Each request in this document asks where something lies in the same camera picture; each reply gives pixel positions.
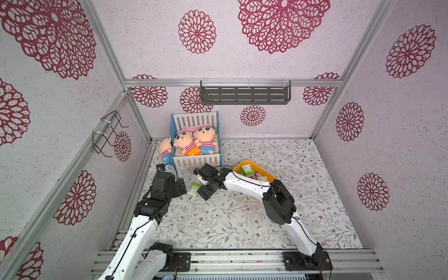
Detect yellow plastic storage box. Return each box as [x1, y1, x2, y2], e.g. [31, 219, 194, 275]
[233, 160, 275, 182]

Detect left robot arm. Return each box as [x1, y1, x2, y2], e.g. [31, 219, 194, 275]
[99, 171, 187, 280]

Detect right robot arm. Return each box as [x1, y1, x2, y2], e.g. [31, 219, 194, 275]
[194, 164, 333, 273]

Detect plush doll outside crib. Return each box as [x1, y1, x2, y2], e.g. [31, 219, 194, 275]
[158, 138, 173, 165]

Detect plush doll blue shorts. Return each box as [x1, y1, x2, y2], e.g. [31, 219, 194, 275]
[194, 127, 218, 155]

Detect blue white toy crib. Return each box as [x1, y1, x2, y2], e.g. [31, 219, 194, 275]
[170, 112, 222, 169]

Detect plush doll orange shorts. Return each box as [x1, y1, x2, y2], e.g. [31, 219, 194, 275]
[173, 132, 200, 156]

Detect pink pillow in crib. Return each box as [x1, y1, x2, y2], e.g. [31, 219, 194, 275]
[177, 124, 210, 135]

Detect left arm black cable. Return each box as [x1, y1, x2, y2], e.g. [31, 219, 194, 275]
[106, 161, 178, 280]

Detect grey wall shelf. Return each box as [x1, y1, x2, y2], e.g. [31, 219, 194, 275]
[199, 80, 291, 105]

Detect black wire wall rack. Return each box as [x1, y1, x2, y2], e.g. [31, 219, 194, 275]
[91, 110, 128, 158]

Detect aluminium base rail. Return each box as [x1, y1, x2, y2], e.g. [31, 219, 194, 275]
[90, 249, 385, 275]

